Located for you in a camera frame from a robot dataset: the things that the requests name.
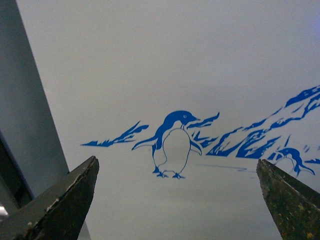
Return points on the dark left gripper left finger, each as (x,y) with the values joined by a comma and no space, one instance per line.
(59,212)

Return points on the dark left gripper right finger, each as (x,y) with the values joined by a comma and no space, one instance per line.
(294,206)

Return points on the white fridge door penguin print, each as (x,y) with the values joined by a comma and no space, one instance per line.
(112,70)

